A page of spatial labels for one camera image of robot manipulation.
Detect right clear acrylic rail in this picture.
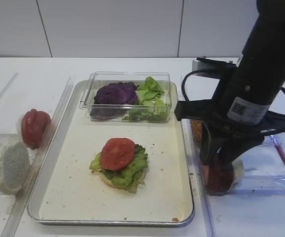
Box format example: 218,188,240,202
180,75,215,237

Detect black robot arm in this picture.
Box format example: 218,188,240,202
175,0,285,166

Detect black cable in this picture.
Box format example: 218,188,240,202
181,69,218,102

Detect white block behind meat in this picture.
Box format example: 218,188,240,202
232,158,245,184

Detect clear acrylic rail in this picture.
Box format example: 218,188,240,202
1,78,73,237
180,75,215,237

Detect left clear acrylic rail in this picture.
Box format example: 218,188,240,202
1,78,73,237

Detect metal baking tray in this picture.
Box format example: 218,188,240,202
27,81,195,227

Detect tomato slice on bun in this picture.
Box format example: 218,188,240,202
100,138,135,170

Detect stack of tomato slices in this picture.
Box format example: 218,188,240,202
21,109,51,148

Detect front sesame bun top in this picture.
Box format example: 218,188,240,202
191,119,202,144

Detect green lettuce in container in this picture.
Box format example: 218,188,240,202
122,76,169,122

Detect right upper clear holder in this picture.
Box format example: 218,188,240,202
260,135,281,147

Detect bottom bun on tray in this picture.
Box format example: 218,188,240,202
91,168,147,194

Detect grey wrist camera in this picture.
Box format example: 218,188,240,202
192,57,236,79

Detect far left clear rail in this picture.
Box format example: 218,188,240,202
0,72,19,100

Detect clear plastic container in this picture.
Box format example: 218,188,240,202
79,72,172,122

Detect clear holder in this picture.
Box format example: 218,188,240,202
207,175,285,197
260,135,281,147

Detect lettuce leaf on bun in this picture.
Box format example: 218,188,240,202
89,144,148,186

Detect stack of meat slices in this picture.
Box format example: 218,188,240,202
200,154,235,193

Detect purple cabbage leaves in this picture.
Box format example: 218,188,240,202
90,82,138,120

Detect right lower clear holder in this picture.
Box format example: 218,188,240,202
207,175,285,197

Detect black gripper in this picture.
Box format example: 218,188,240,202
175,63,285,169

